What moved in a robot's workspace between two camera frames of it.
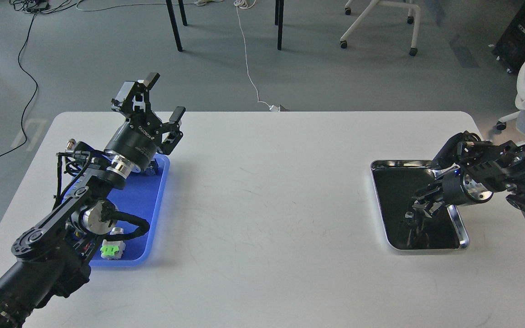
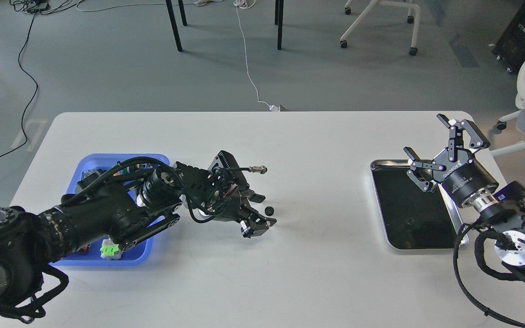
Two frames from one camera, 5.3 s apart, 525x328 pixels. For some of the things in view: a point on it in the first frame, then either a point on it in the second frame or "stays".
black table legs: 177,34 stays
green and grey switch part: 112,249 stays
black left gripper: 139,140 -> 220,192
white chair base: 413,50 stays
